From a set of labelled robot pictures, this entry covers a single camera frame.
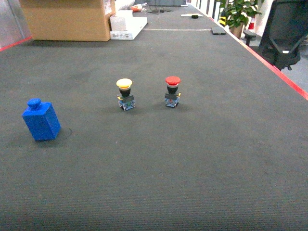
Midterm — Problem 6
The blue block part with knob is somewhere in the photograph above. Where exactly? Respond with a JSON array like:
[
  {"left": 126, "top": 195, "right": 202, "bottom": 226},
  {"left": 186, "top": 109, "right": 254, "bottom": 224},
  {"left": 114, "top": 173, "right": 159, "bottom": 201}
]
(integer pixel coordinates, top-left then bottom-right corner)
[{"left": 22, "top": 98, "right": 61, "bottom": 141}]

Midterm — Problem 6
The red mushroom push button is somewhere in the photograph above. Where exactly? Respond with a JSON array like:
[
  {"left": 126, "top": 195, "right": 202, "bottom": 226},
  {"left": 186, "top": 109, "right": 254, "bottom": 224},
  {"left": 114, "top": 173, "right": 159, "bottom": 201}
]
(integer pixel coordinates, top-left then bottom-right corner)
[{"left": 164, "top": 76, "right": 181, "bottom": 108}]

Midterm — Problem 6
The yellow mushroom push button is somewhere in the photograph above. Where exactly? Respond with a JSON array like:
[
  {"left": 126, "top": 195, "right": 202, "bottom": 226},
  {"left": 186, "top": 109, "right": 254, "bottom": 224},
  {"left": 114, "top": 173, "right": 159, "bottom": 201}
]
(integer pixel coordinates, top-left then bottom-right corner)
[{"left": 116, "top": 78, "right": 135, "bottom": 111}]

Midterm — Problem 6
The flat white box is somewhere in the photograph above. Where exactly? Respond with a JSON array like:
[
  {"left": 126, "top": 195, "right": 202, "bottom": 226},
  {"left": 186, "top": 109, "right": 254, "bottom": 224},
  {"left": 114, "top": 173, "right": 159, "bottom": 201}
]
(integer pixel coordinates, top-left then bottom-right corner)
[{"left": 110, "top": 16, "right": 147, "bottom": 40}]

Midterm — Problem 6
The small white box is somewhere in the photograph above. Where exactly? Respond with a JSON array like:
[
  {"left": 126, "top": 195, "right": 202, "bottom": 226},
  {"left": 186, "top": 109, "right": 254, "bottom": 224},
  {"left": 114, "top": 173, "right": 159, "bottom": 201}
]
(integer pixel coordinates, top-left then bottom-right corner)
[{"left": 110, "top": 10, "right": 133, "bottom": 31}]

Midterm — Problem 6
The black flat device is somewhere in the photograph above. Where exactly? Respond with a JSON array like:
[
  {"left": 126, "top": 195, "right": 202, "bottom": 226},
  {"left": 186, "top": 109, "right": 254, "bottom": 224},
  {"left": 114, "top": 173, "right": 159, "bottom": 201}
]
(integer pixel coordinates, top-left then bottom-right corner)
[{"left": 211, "top": 26, "right": 226, "bottom": 35}]

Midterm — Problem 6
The large cardboard box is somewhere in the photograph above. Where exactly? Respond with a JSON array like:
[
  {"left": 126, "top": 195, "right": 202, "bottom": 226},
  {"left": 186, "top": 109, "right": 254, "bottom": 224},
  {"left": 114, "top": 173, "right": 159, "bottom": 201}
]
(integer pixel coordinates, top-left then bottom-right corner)
[{"left": 19, "top": 0, "right": 116, "bottom": 42}]

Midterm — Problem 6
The green potted plant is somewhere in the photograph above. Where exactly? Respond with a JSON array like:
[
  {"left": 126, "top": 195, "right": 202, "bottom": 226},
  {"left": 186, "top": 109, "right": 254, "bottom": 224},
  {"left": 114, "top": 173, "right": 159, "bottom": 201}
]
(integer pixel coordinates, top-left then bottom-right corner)
[{"left": 218, "top": 0, "right": 262, "bottom": 39}]

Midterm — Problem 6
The black office chair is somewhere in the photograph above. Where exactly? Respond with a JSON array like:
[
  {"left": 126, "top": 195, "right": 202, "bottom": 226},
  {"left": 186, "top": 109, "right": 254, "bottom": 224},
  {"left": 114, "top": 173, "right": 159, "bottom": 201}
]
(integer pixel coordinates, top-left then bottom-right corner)
[{"left": 251, "top": 0, "right": 308, "bottom": 71}]

